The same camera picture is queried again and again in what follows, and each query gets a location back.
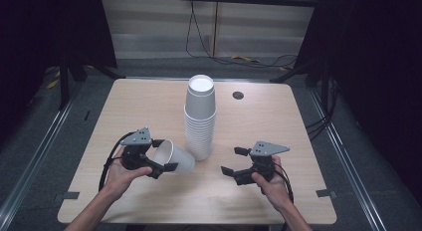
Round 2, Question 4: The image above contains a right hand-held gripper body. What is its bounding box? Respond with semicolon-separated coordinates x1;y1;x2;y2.
249;140;291;178

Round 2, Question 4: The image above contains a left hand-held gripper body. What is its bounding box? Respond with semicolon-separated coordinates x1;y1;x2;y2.
119;125;153;171

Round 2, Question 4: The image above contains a single white paper cup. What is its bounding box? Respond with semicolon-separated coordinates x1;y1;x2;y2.
152;139;196;175

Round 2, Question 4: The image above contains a stack of white paper cups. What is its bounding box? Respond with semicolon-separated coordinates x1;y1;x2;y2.
183;74;217;161

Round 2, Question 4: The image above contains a person's right hand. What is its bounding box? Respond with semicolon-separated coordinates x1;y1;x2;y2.
251;154;295;213

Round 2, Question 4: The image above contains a person's left hand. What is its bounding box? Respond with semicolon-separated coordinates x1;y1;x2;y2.
101;146;154;201

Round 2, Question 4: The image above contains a large yellow scrap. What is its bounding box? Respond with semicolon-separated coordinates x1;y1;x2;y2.
231;55;261;64

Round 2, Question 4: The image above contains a black stand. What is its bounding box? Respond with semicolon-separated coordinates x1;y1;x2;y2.
58;56;125;112
269;61;332;116

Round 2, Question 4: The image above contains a black curtain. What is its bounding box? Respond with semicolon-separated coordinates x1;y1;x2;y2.
294;0;422;195
0;0;117;140

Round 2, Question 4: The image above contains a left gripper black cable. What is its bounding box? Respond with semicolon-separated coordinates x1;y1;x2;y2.
98;130;135;193

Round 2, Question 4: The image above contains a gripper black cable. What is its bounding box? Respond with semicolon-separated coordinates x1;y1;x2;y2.
272;161;295;205
98;130;135;193

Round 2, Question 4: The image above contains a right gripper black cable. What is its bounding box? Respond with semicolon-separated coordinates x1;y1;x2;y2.
272;161;295;205

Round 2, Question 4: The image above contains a bundle of black cables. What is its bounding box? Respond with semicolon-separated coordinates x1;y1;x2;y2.
305;78;340;141

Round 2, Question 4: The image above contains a metal floor rail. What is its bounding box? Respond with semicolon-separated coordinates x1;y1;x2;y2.
307;86;389;231
0;81;84;225

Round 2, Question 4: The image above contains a black cable on floor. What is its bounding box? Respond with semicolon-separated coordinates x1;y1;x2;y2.
184;0;298;70

